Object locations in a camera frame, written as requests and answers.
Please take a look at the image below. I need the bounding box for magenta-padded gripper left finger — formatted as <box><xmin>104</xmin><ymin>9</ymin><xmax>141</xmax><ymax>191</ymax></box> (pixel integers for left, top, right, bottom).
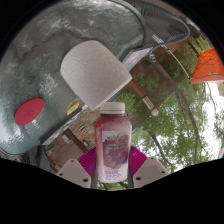
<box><xmin>54</xmin><ymin>147</ymin><xmax>99</xmax><ymax>189</ymax></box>

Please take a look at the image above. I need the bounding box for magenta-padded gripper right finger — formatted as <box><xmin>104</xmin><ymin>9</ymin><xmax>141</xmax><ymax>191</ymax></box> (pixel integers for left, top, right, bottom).
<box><xmin>127</xmin><ymin>146</ymin><xmax>171</xmax><ymax>188</ymax></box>

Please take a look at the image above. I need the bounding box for purple juice bottle white cap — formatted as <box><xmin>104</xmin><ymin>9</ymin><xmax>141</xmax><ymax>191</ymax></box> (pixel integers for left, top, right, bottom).
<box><xmin>94</xmin><ymin>101</ymin><xmax>133</xmax><ymax>184</ymax></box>

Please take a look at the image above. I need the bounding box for small yellow card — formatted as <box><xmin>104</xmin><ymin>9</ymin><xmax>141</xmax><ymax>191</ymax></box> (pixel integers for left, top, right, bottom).
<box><xmin>66</xmin><ymin>101</ymin><xmax>81</xmax><ymax>116</ymax></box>

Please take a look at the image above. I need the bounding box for flat round red coaster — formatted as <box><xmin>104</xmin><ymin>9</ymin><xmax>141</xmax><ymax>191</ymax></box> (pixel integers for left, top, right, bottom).
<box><xmin>14</xmin><ymin>97</ymin><xmax>45</xmax><ymax>127</ymax></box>

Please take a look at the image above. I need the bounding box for potted green plant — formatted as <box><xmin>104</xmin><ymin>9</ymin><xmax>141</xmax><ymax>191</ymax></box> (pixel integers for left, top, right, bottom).
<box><xmin>116</xmin><ymin>91</ymin><xmax>137</xmax><ymax>108</ymax></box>

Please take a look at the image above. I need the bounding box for leaning grey-trunk tree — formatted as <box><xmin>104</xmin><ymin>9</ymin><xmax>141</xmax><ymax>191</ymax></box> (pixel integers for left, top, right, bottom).
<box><xmin>145</xmin><ymin>54</ymin><xmax>204</xmax><ymax>161</ymax></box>

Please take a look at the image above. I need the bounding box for white ceramic cup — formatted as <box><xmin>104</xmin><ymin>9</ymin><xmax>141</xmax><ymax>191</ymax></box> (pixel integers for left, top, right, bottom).
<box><xmin>59</xmin><ymin>39</ymin><xmax>133</xmax><ymax>112</ymax></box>

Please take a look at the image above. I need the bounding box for orange patio umbrella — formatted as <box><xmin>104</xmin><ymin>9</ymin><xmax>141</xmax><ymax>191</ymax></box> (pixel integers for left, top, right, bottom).
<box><xmin>189</xmin><ymin>48</ymin><xmax>224</xmax><ymax>85</ymax></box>

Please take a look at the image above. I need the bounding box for blue yellow striped bollard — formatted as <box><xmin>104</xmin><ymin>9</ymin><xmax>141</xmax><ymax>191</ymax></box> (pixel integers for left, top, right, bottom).
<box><xmin>148</xmin><ymin>44</ymin><xmax>158</xmax><ymax>61</ymax></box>

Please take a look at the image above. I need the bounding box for striped globe lamp post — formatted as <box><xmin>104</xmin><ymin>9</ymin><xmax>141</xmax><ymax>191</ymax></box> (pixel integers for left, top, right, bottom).
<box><xmin>129</xmin><ymin>79</ymin><xmax>160</xmax><ymax>117</ymax></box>

